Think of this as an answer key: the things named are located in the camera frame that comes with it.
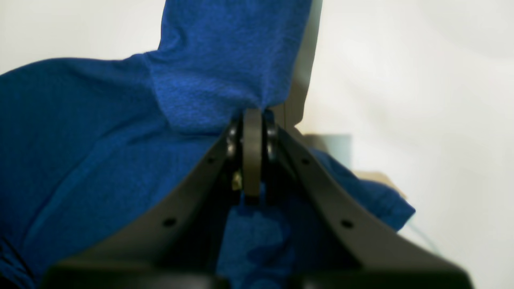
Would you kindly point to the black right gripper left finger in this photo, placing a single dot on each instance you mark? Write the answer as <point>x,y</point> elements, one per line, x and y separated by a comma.
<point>175,245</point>

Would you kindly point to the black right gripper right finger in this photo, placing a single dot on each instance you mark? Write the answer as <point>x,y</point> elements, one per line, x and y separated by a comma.
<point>337,243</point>

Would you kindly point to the blue t-shirt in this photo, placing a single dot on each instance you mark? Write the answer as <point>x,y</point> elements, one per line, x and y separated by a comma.
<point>88,146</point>

